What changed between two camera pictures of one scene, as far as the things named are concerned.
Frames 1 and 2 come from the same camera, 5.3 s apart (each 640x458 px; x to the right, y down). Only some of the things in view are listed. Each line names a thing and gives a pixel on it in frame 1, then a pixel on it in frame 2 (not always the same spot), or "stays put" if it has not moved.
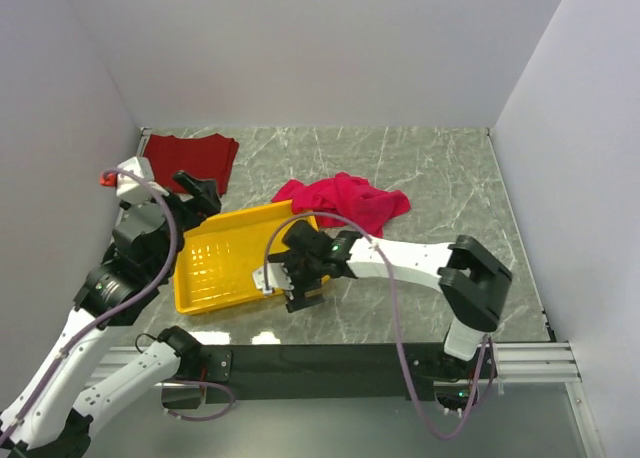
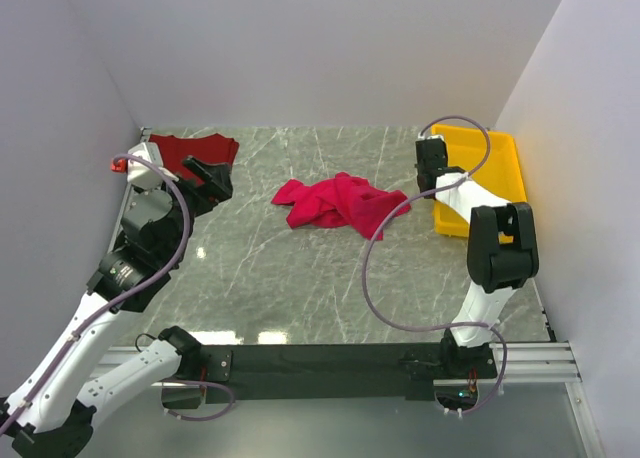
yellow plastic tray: [214, 256] to [490, 159]
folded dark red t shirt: [207, 156] stays put
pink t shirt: [340, 199] stays put
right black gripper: [290, 258] to [419, 169]
